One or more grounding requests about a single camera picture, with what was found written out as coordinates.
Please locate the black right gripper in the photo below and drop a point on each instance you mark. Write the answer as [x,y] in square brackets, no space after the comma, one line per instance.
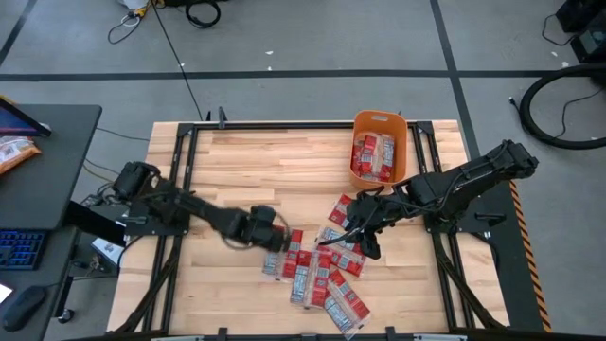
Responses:
[371,213]

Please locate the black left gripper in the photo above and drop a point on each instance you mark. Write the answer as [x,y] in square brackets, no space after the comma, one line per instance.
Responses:
[260,226]

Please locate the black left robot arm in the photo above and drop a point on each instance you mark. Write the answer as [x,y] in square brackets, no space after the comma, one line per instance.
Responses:
[189,206]

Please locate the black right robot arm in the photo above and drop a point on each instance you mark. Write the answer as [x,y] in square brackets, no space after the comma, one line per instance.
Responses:
[473,175]

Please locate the orange plastic basket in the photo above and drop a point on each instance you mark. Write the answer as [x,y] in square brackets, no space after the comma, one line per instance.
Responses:
[379,118]

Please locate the black hazard striped floor plate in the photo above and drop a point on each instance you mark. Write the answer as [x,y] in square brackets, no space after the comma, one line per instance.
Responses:
[509,265]

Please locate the white box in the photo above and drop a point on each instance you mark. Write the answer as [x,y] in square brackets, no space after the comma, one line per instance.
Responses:
[106,249]

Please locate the black control box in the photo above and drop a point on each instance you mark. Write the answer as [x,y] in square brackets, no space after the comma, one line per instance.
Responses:
[94,223]

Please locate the black caster wheel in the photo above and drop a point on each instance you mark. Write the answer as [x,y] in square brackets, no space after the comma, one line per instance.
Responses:
[66,315]

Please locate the black desk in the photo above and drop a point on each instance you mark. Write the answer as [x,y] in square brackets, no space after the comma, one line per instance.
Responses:
[47,180]

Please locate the black keyboard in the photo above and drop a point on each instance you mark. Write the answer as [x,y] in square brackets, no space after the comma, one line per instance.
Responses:
[21,247]

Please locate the black computer mouse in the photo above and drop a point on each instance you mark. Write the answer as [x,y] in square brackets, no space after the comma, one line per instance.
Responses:
[23,308]

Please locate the orange snack bag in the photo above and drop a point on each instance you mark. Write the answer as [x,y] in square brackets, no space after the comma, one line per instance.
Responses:
[14,152]

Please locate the white flat device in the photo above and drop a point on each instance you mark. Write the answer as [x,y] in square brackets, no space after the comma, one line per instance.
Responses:
[4,292]

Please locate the tilted computer screen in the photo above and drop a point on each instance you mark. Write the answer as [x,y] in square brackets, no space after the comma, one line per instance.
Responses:
[14,120]

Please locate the black equipment case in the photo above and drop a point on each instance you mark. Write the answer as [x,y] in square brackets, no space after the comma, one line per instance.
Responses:
[589,28]

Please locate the black metal table frame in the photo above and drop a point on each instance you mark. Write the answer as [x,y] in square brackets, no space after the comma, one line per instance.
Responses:
[284,125]

